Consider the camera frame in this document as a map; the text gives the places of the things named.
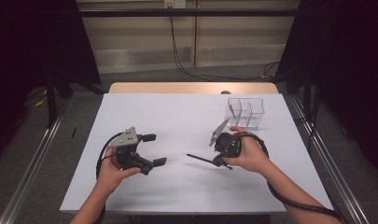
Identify person's right hand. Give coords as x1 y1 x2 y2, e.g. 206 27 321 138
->
223 125 273 175

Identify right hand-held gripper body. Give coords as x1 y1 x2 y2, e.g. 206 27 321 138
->
209 118 245 162

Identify white wall socket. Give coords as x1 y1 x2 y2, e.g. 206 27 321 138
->
163 0 187 9

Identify black metal stand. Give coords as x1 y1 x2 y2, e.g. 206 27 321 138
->
45 71 59 129

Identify wooden table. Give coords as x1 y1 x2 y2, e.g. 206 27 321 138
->
107 81 279 95

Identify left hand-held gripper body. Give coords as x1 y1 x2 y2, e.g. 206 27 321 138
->
108 126 154 175

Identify black floor cable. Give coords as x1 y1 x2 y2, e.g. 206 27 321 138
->
260 61 282 79

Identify aluminium floor rail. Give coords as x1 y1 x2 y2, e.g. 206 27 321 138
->
289 94 371 224
0 96 73 224

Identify person's left hand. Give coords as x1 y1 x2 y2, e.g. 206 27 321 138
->
96 146 142 195

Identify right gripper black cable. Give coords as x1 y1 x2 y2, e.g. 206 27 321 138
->
235 132 343 222

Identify clear acrylic organizer box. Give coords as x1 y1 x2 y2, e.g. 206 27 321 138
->
224 97 266 129

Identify white table cover sheet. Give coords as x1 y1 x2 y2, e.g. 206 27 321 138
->
59 92 334 216

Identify black curtain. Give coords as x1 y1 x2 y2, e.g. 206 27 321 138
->
274 0 378 180
0 0 102 162

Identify black power cable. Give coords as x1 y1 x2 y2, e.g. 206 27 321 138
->
168 6 265 81

